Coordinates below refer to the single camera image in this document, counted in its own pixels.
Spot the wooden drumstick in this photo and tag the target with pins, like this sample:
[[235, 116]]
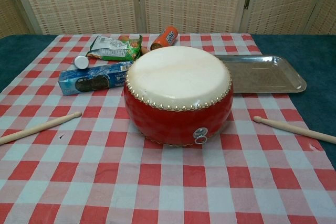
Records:
[[39, 128], [288, 128]]

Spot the red drum with white skin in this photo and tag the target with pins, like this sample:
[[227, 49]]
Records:
[[178, 77]]

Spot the red white checkered tablecloth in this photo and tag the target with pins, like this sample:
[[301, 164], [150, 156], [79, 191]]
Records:
[[105, 182]]

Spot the orange drink can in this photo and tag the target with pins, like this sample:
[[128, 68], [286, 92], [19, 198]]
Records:
[[165, 39]]

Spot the green white snack packet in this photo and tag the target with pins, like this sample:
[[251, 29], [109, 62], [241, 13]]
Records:
[[113, 49]]

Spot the blue cookie box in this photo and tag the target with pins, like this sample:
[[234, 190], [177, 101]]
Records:
[[89, 82]]

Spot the rectangular metal tray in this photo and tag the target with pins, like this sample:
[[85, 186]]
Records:
[[262, 77]]

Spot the metal screen hinge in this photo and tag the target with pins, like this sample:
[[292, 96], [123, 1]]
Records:
[[246, 2]]

